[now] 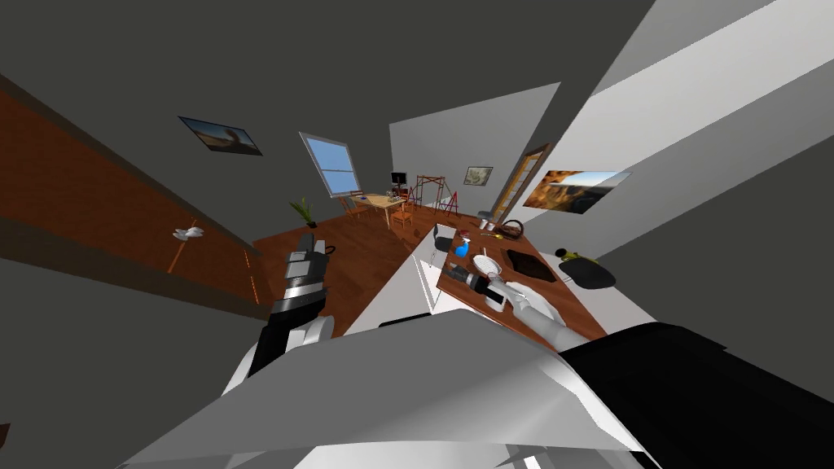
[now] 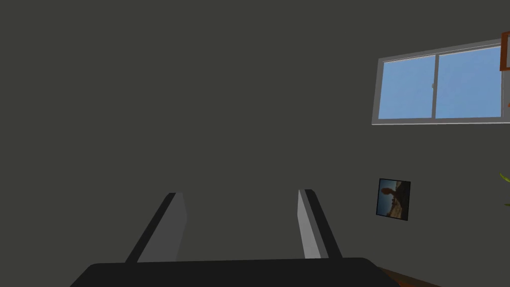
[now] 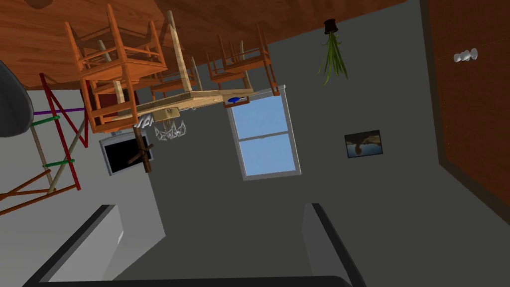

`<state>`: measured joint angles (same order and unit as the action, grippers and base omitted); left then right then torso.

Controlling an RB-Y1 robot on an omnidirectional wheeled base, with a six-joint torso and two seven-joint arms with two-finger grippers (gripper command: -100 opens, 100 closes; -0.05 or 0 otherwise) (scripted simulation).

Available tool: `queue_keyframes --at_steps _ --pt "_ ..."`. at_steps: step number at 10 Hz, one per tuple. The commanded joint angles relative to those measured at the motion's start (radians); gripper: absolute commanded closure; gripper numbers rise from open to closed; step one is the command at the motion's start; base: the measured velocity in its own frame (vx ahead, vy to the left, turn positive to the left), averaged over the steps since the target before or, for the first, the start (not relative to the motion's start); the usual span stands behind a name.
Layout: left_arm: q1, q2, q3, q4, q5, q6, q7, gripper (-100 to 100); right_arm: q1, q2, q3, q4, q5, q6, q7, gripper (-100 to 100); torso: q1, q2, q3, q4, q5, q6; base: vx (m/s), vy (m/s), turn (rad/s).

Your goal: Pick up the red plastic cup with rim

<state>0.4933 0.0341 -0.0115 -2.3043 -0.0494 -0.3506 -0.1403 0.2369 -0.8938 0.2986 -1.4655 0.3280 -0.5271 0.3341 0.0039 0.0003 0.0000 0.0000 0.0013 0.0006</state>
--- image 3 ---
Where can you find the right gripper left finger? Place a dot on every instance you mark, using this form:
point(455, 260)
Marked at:
point(85, 251)

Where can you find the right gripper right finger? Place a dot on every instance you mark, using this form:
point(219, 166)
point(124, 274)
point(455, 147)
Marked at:
point(318, 247)

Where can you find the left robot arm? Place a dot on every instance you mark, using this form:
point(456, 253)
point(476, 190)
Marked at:
point(12, 107)

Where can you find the dark brown wooden stand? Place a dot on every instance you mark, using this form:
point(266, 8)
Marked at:
point(142, 153)

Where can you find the white framed window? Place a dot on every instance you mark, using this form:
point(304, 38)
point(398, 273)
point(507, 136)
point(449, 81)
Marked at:
point(263, 135)

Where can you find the red green purple bar rack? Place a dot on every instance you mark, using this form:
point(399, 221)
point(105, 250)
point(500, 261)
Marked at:
point(59, 127)

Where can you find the orange wooden chair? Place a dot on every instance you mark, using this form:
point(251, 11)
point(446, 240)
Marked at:
point(173, 84)
point(243, 65)
point(119, 67)

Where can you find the light wooden table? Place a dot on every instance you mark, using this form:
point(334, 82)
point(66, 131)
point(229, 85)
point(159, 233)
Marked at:
point(199, 97)

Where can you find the green plant in dark pot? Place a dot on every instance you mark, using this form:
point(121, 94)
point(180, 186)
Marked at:
point(333, 56)

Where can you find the brown wooden door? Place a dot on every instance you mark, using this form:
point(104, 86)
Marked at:
point(474, 111)

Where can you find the white door knob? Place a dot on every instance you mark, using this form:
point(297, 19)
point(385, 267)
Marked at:
point(465, 56)

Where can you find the black screen with grey frame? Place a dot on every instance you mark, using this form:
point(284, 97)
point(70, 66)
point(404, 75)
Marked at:
point(119, 155)

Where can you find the dark framed wall picture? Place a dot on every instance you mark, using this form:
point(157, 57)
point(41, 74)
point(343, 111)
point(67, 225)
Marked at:
point(363, 144)

